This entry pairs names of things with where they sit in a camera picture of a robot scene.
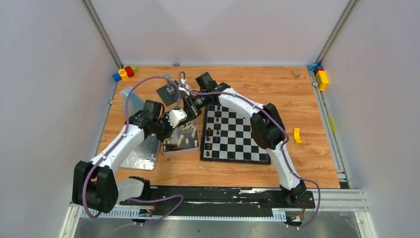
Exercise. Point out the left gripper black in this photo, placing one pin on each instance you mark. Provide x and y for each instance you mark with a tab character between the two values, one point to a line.
169	129

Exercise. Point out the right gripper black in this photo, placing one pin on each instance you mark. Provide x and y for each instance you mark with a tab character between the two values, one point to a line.
193	111

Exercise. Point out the silver tin lid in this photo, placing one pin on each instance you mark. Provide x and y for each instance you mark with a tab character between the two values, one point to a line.
144	156

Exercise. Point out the folding chess board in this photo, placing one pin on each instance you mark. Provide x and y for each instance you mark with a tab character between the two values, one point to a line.
235	143

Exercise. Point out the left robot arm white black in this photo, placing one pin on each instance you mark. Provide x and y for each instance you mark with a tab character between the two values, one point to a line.
94	184

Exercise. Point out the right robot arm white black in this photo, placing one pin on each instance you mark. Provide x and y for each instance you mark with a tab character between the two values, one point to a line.
267	129

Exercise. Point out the pink tin box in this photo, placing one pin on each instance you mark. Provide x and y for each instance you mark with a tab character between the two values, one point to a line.
184	140

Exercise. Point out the grey lego baseplate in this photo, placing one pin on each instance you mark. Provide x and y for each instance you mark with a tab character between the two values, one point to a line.
168	94

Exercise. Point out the coloured toy blocks cluster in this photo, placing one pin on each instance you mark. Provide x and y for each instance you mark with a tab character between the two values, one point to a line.
125	73

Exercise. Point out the yellow plastic block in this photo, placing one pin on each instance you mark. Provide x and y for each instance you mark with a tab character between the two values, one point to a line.
297	136

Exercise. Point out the small wooden block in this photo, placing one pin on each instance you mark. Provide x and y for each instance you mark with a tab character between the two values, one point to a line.
295	73

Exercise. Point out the stacked coloured bricks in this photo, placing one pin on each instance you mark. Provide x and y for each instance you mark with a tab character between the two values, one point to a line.
320	76

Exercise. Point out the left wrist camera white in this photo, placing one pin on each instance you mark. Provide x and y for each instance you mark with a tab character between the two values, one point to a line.
175	117

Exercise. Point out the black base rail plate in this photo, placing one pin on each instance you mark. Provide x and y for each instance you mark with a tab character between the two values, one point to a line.
230	201

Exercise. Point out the aluminium frame rail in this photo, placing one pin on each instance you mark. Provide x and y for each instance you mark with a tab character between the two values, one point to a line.
337	203

